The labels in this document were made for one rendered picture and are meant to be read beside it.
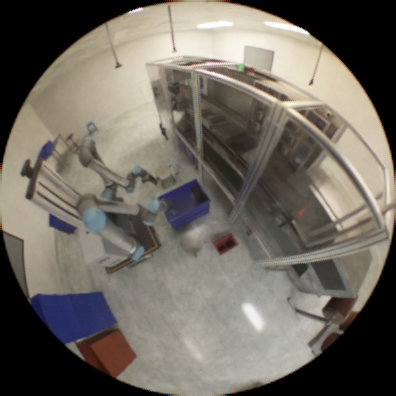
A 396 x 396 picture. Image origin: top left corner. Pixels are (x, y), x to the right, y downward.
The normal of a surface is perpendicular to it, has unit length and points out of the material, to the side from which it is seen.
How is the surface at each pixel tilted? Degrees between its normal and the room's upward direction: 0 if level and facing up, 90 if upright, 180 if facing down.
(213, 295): 0
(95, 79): 90
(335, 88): 90
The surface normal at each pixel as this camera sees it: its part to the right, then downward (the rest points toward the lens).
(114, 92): 0.50, 0.76
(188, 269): -0.05, -0.45
